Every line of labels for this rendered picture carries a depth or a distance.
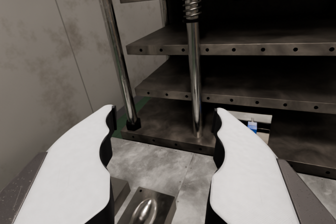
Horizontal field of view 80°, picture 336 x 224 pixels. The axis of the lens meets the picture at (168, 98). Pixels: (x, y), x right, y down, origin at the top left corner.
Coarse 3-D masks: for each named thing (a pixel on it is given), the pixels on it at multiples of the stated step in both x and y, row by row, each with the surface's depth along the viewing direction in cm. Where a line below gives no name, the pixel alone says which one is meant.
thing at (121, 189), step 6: (114, 180) 83; (120, 180) 83; (114, 186) 80; (120, 186) 80; (126, 186) 81; (114, 192) 78; (120, 192) 78; (126, 192) 82; (114, 198) 75; (120, 198) 78; (114, 204) 75; (120, 204) 78; (114, 210) 75; (114, 216) 75
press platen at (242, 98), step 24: (168, 72) 135; (216, 72) 125; (240, 72) 121; (264, 72) 117; (288, 72) 114; (312, 72) 110; (168, 96) 112; (216, 96) 101; (240, 96) 96; (264, 96) 94; (288, 96) 91; (312, 96) 89
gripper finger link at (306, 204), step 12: (288, 168) 8; (288, 180) 7; (300, 180) 7; (288, 192) 7; (300, 192) 7; (312, 192) 7; (300, 204) 6; (312, 204) 6; (300, 216) 6; (312, 216) 6; (324, 216) 6
